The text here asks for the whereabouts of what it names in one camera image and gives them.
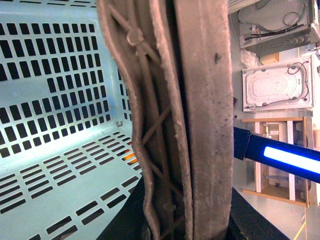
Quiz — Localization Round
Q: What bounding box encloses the light blue plastic basket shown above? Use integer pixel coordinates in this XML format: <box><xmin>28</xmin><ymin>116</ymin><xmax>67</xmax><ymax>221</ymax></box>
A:
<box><xmin>0</xmin><ymin>0</ymin><xmax>142</xmax><ymax>240</ymax></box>

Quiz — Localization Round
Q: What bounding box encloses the orange fruit on shelf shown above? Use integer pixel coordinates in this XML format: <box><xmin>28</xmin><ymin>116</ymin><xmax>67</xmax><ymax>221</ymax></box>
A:
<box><xmin>122</xmin><ymin>149</ymin><xmax>138</xmax><ymax>166</ymax></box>

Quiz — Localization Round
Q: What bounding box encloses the white appliance back panel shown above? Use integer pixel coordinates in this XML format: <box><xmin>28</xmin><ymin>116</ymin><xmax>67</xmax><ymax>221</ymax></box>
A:
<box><xmin>242</xmin><ymin>54</ymin><xmax>320</xmax><ymax>113</ymax></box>

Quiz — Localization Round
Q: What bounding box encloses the grey appliance top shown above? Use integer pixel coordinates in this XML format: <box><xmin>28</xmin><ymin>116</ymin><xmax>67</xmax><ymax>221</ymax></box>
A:
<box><xmin>238</xmin><ymin>0</ymin><xmax>320</xmax><ymax>57</ymax></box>

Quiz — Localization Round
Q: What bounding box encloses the wooden shelf frame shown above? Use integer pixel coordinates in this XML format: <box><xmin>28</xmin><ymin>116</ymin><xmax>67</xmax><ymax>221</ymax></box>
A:
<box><xmin>242</xmin><ymin>117</ymin><xmax>319</xmax><ymax>208</ymax></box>

